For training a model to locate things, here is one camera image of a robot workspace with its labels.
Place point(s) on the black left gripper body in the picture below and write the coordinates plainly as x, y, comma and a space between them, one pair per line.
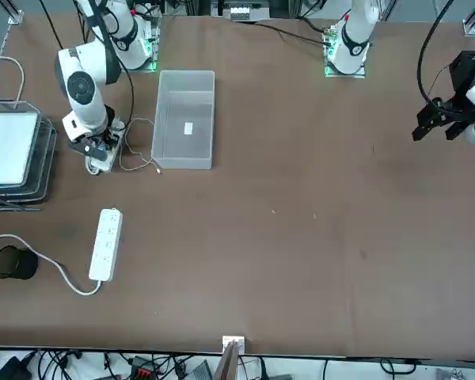
464, 73

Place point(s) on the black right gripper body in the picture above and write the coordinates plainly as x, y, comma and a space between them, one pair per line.
97, 136

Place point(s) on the blue-cased phone charger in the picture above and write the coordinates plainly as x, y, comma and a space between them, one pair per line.
102, 150

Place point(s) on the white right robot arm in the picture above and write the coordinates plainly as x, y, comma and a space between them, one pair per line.
89, 107

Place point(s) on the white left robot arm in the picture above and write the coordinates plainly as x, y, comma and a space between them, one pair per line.
354, 39

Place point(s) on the white power strip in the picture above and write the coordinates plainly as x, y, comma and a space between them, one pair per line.
105, 245

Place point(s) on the metal mesh document tray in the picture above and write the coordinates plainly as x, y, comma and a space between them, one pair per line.
47, 166

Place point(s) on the clear plastic bin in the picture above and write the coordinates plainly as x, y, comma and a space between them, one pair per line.
182, 154

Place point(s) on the small white label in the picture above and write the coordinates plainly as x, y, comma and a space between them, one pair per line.
188, 128

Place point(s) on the grey electrical box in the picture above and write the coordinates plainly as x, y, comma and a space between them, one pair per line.
239, 12

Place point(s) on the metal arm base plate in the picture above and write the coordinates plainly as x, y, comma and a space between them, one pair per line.
327, 71
153, 51

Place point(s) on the small white mount bracket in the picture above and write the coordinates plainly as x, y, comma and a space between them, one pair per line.
233, 339

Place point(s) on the camera mount post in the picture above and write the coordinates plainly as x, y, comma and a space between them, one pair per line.
226, 364

